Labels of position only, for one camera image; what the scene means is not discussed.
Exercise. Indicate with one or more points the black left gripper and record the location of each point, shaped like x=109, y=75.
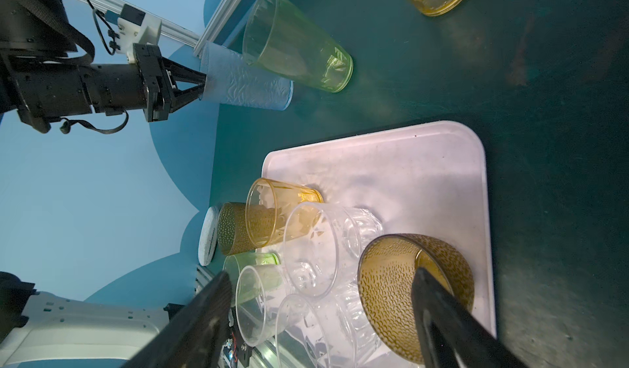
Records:
x=44, y=92

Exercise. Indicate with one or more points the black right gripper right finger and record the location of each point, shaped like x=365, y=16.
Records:
x=448, y=334

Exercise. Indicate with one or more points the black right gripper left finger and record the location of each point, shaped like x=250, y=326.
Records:
x=197, y=333

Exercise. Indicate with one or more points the tall blue plastic glass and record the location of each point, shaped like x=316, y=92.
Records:
x=230, y=80

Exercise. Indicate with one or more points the clear faceted glass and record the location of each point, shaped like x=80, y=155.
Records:
x=259, y=293
x=322, y=245
x=332, y=331

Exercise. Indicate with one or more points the tall yellow-green glass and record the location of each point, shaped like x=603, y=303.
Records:
x=234, y=264

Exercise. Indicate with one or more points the amber dimpled glass front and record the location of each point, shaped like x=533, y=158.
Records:
x=385, y=276

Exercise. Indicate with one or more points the dark amber dimpled glass back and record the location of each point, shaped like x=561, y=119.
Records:
x=232, y=230

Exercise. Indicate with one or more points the tall green plastic glass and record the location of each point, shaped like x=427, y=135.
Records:
x=279, y=38

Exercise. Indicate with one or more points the short yellow glass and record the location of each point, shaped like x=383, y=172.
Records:
x=269, y=203

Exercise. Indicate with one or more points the pink plastic tray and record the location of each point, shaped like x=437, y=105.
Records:
x=428, y=179

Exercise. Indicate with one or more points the white round disc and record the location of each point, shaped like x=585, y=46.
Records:
x=208, y=238

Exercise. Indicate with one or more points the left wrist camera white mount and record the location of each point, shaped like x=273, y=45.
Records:
x=134, y=26

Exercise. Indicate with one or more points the aluminium frame back rail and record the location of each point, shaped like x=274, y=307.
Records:
x=123, y=4

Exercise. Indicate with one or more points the aluminium frame left post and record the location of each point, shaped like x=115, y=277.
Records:
x=222, y=14

